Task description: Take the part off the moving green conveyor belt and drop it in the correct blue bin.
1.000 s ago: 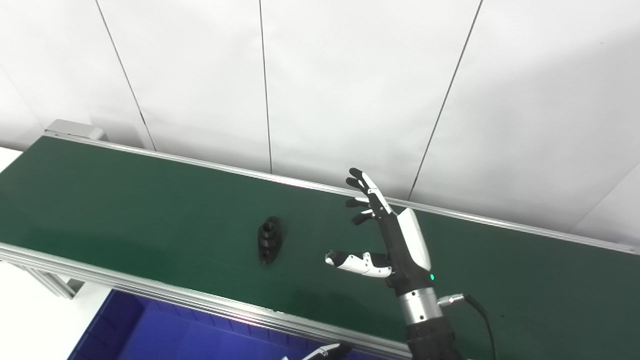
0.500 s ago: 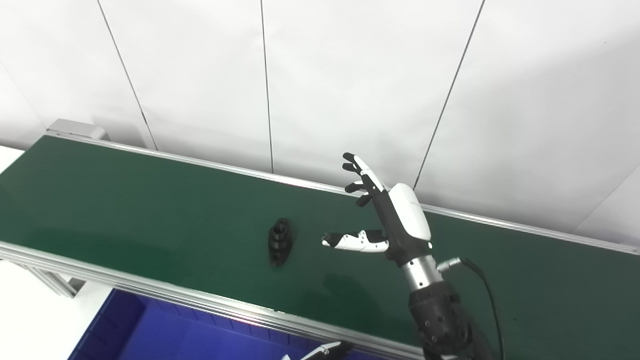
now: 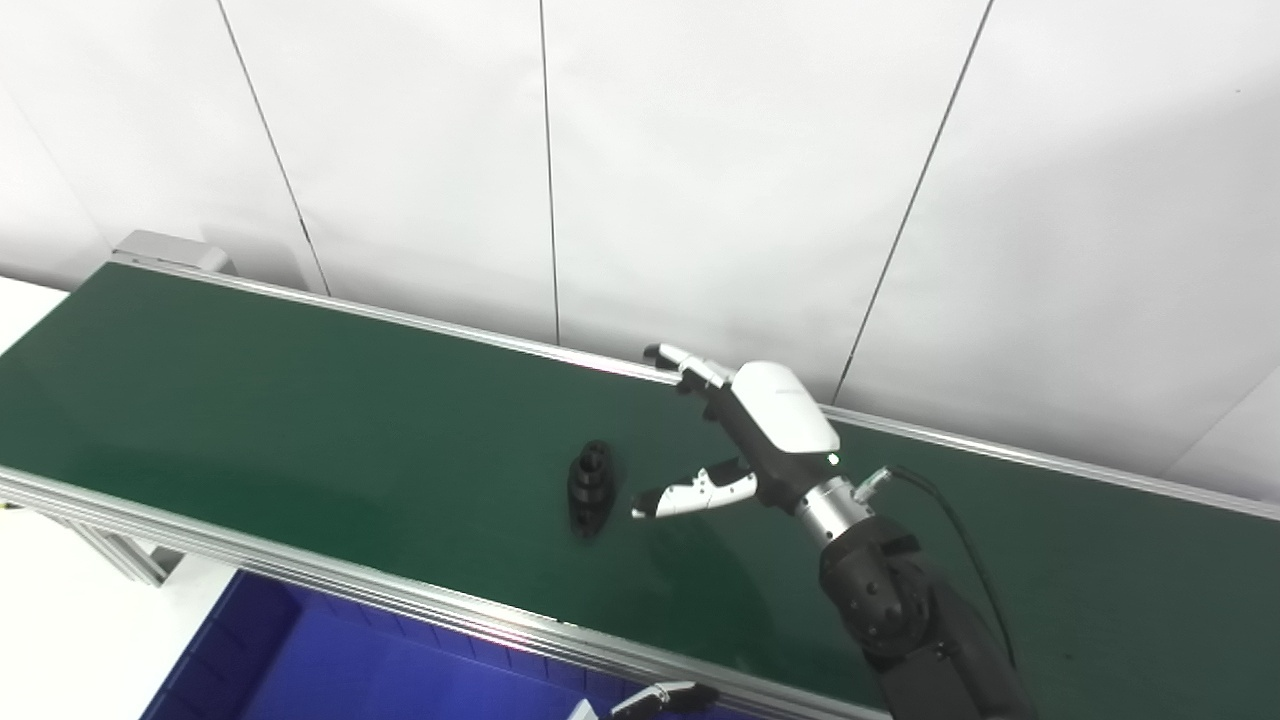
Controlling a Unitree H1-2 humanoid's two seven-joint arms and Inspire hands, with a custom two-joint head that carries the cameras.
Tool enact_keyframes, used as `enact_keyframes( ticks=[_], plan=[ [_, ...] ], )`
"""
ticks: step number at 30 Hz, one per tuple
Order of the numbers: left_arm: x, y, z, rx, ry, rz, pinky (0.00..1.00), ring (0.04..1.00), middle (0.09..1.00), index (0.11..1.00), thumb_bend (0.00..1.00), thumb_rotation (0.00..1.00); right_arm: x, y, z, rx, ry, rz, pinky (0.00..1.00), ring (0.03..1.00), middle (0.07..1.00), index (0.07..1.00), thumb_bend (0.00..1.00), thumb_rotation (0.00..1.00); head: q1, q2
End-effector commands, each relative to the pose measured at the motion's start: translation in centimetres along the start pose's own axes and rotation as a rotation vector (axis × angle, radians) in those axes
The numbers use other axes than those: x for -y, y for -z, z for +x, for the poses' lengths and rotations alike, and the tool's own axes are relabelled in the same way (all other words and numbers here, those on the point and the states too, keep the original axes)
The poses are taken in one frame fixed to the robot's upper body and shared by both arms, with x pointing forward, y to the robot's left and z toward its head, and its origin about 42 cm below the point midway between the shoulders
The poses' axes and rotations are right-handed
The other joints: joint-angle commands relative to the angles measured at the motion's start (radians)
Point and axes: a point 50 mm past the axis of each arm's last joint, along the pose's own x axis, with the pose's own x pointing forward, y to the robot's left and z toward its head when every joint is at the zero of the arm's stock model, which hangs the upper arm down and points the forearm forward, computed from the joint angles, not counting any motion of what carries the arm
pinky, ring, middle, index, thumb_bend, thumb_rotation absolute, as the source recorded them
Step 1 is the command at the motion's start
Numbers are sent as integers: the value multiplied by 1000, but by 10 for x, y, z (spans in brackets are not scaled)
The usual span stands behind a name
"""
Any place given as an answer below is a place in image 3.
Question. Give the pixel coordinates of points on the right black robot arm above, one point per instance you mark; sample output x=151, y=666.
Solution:
x=920, y=630

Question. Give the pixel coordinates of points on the green conveyor belt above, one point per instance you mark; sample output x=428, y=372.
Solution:
x=350, y=450
x=400, y=595

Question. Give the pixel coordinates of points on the aluminium conveyor leg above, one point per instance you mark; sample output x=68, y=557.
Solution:
x=130, y=550

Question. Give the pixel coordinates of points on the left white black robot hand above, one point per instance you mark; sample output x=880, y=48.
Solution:
x=665, y=697

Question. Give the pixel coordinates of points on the blue plastic bin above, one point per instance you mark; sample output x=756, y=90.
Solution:
x=350, y=670

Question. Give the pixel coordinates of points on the black flanged machine part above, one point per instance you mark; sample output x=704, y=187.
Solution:
x=590, y=490

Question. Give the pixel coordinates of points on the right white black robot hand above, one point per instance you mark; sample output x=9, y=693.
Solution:
x=785, y=415

